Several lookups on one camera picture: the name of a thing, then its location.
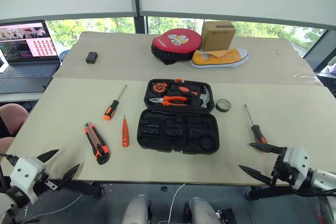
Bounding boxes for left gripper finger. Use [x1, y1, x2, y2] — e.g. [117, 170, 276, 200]
[56, 163, 81, 191]
[36, 149, 59, 163]

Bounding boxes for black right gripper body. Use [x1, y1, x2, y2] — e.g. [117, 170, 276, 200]
[270, 152, 296, 186]

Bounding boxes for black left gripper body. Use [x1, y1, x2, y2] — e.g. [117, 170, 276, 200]
[33, 163, 64, 196]

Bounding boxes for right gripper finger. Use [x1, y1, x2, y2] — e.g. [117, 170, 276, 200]
[238, 164, 274, 185]
[248, 142, 286, 155]

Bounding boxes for orange black handled screwdriver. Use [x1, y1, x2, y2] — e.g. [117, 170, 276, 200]
[243, 103, 269, 154]
[103, 84, 128, 121]

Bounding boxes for orange black utility knife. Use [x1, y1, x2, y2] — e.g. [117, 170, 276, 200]
[83, 122, 111, 166]

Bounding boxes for black electrical tape roll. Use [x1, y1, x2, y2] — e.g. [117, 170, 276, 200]
[215, 98, 233, 113]

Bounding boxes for orange voltage tester pen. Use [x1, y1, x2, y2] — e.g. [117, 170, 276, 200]
[121, 114, 131, 148]

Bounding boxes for black tool case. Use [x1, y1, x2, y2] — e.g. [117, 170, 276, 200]
[136, 78, 220, 156]

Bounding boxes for black table foot bar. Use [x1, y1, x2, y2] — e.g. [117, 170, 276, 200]
[245, 184, 297, 201]
[49, 179, 104, 199]

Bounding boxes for pink chair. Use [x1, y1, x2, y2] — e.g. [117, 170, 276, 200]
[0, 103, 30, 162]

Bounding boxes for black floor device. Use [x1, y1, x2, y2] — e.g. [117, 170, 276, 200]
[215, 208, 238, 224]

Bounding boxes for white side desk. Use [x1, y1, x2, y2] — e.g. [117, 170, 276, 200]
[0, 91, 44, 103]

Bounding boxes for grey rounded knee cover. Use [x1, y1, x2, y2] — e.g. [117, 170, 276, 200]
[184, 197, 222, 224]
[121, 195, 153, 224]

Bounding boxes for clear tape strip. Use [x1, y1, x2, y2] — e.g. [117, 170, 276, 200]
[292, 72, 317, 80]

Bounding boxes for open laptop computer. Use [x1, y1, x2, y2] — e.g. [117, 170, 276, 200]
[0, 19, 62, 94]

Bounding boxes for blue round object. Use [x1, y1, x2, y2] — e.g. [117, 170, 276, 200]
[58, 49, 71, 63]

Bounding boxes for claw hammer orange grip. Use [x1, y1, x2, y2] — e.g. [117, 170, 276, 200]
[170, 83, 212, 110]

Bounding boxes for small black box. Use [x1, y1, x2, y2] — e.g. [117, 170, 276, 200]
[85, 52, 99, 65]

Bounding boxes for yellow canvas sneaker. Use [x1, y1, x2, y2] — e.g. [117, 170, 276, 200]
[191, 48, 250, 70]

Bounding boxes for brown cardboard box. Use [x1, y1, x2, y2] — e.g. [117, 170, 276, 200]
[201, 21, 237, 51]

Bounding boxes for orange black tape measure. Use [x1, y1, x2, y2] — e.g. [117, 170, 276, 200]
[153, 82, 169, 94]

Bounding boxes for red round cartoon pad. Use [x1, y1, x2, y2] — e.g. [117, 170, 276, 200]
[151, 29, 203, 66]

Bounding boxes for dark window pillar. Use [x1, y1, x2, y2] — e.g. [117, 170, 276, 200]
[128, 0, 148, 35]

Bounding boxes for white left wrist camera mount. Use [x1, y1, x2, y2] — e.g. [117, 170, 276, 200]
[9, 157, 49, 204]

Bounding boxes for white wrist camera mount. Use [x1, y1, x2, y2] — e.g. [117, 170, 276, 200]
[282, 146, 312, 190]
[9, 157, 49, 204]

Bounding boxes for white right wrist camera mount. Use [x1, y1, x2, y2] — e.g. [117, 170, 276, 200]
[282, 146, 312, 190]

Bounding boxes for thin white floor cable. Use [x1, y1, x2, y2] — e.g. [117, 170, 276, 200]
[39, 194, 83, 218]

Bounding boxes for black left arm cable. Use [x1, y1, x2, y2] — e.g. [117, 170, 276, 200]
[0, 152, 19, 167]

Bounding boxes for thick white floor cable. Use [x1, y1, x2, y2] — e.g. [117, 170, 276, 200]
[167, 183, 186, 223]

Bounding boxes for dark slanted window frame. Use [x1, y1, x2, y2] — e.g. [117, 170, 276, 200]
[303, 29, 336, 71]

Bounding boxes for orange handled pliers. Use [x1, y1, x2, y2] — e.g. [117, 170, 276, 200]
[149, 95, 188, 107]

